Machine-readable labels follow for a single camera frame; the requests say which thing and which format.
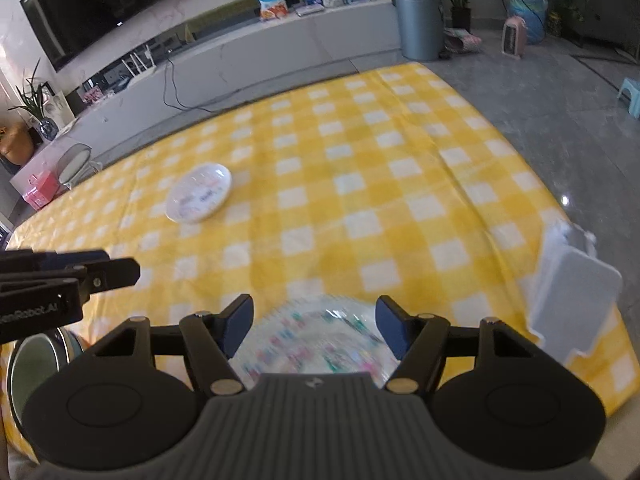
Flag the pink space heater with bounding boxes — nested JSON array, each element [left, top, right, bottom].
[[501, 16, 527, 58]]

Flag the grey blue trash bin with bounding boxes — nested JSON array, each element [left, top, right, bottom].
[[393, 0, 444, 62]]

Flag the black power cable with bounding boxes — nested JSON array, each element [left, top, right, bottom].
[[162, 56, 352, 114]]

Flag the white tv cabinet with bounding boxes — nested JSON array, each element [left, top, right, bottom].
[[10, 0, 400, 194]]

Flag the small white sticker plate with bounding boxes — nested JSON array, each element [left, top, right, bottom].
[[165, 162, 233, 223]]

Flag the stacked metal and green bowls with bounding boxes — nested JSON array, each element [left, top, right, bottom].
[[8, 327, 88, 434]]

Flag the light blue plastic stool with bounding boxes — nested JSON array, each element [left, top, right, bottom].
[[617, 77, 640, 119]]

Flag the small plant in vase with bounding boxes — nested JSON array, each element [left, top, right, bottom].
[[10, 62, 58, 142]]

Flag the white wifi router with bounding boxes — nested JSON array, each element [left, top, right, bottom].
[[120, 44, 156, 84]]

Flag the blue water jug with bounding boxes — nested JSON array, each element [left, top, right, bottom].
[[506, 0, 548, 44]]

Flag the pink box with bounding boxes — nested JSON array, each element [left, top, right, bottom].
[[22, 170, 60, 211]]

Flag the large glass patterned plate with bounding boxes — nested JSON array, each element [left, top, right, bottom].
[[230, 295, 398, 388]]

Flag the brown ceramic vase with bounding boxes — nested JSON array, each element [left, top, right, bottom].
[[0, 122, 35, 167]]

